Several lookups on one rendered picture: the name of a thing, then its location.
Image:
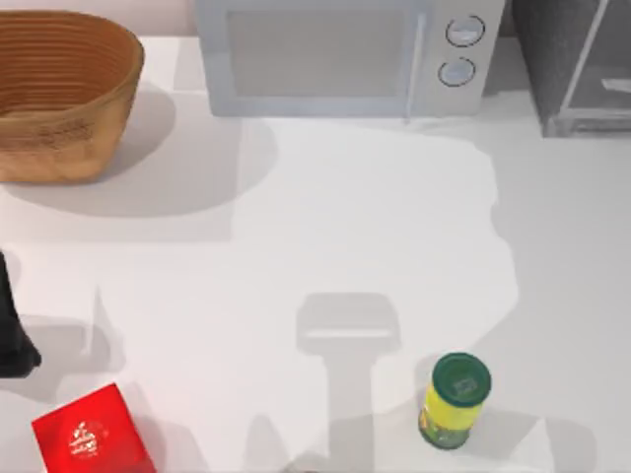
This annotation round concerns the microwave round knob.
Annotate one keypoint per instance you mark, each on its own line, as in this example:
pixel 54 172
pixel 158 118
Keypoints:
pixel 465 30
pixel 456 71

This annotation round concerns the red box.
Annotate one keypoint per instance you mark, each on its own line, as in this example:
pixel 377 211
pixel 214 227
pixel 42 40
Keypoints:
pixel 91 433

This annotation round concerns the pale microwave oven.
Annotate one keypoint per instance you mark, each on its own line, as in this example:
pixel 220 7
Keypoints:
pixel 315 59

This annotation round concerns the brown woven basket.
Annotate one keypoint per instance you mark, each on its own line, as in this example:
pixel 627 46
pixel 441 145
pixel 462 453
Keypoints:
pixel 59 123

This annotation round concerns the grey cabinet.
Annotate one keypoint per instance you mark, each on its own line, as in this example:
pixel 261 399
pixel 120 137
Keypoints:
pixel 581 64

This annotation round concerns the green and yellow bottle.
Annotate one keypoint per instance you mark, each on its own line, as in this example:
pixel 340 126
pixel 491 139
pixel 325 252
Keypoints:
pixel 453 401

